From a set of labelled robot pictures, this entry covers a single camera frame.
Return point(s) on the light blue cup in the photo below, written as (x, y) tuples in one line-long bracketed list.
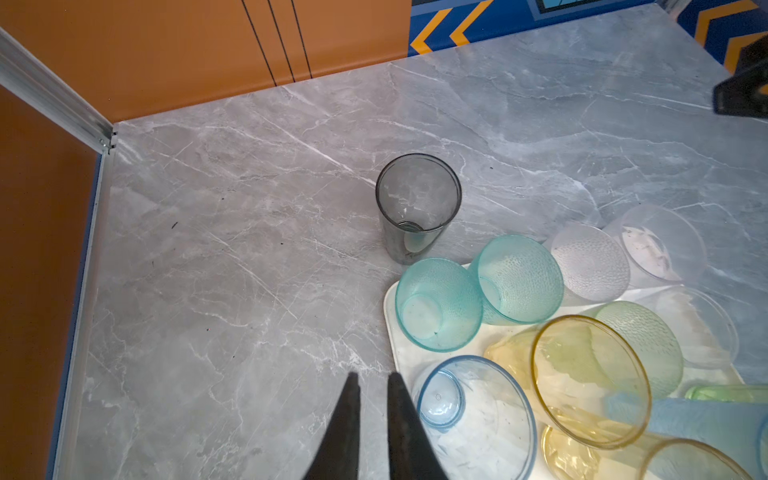
[(478, 419), (738, 430)]

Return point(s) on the clear faceted cup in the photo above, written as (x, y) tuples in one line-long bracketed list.
[(662, 247)]

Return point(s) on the light green cup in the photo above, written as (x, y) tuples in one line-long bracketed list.
[(652, 340)]

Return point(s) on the green tinted cup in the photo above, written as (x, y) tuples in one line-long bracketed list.
[(729, 393)]

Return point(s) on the yellow-brown tinted cup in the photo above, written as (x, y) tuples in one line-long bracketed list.
[(650, 457)]

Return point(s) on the teal textured cup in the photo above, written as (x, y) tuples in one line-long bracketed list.
[(521, 283), (439, 306)]

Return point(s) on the yellow tinted cup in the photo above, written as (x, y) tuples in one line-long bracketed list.
[(581, 377)]

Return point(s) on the grey smoked cup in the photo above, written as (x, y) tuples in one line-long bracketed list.
[(418, 195)]

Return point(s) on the clear textured cup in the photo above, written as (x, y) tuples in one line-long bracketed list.
[(593, 265)]

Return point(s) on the cream rectangular tray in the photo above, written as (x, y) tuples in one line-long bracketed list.
[(412, 361)]

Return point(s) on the teal textured cup front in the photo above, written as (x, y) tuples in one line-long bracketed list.
[(521, 283)]

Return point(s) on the left aluminium corner post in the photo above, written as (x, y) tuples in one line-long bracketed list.
[(29, 79)]

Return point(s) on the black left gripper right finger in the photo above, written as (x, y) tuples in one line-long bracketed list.
[(410, 453)]

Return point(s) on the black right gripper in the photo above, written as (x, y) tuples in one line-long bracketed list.
[(744, 94)]

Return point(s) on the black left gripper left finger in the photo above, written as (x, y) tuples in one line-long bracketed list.
[(338, 453)]

